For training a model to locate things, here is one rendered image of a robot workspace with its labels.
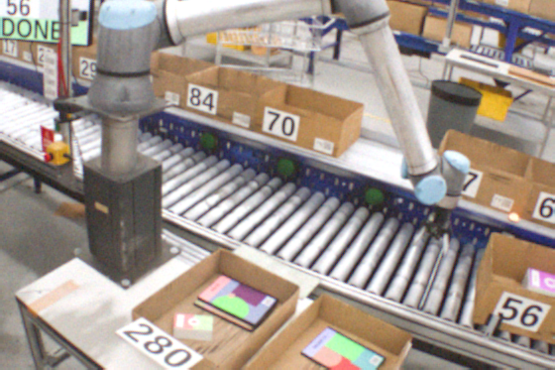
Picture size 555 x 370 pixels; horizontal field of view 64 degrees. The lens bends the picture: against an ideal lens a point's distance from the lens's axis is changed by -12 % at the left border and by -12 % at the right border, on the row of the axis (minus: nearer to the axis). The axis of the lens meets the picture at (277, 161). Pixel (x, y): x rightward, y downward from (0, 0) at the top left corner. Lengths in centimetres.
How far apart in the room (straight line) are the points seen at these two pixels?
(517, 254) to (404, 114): 74
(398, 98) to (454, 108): 322
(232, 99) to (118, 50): 102
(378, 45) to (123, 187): 76
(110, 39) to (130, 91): 15
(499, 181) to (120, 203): 134
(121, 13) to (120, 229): 60
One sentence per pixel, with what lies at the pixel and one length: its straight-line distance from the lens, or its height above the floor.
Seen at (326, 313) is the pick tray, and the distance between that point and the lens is 143.
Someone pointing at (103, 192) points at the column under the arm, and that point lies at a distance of 144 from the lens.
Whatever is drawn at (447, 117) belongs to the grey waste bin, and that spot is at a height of 41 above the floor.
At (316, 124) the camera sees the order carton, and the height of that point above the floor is 101.
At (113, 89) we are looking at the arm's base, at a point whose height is 132.
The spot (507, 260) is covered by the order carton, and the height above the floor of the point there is 83.
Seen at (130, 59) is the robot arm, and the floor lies 140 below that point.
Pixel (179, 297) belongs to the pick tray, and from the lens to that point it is 145.
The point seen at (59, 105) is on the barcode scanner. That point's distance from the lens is 195.
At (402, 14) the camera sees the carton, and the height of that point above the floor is 101.
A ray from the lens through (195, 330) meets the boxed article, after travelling 132.
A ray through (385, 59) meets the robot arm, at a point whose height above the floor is 147.
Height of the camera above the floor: 174
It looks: 26 degrees down
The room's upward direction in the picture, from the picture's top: 8 degrees clockwise
